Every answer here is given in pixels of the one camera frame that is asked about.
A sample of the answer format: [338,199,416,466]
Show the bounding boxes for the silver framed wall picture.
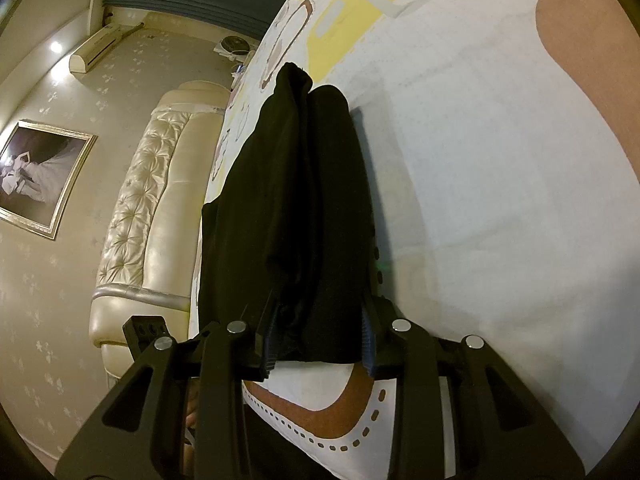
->
[1,120,96,240]

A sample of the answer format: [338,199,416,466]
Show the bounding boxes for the cream tufted leather headboard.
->
[89,80,230,379]

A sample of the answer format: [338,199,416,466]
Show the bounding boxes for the patterned white bed sheet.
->
[206,0,639,479]

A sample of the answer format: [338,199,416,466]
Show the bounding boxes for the black pants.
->
[198,63,374,364]

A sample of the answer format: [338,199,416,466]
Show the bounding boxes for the small white desk fan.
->
[214,35,252,61]

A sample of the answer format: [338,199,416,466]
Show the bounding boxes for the white wall air conditioner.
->
[68,23,143,74]

